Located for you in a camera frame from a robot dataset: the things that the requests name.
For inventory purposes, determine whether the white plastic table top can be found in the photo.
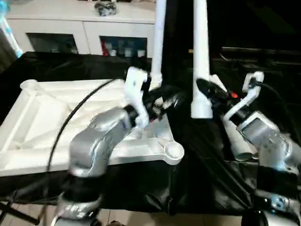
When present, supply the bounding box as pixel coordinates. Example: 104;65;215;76
0;79;185;177

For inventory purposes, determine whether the black table mat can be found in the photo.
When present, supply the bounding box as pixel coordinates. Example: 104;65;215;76
0;51;301;216

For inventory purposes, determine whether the white glass-door cabinet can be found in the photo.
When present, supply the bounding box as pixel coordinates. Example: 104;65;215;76
6;1;157;58

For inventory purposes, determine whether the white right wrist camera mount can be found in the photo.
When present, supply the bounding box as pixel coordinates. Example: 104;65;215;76
222;72;265;123

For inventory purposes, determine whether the black folding table frame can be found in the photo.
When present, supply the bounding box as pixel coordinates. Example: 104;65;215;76
0;201;40;225

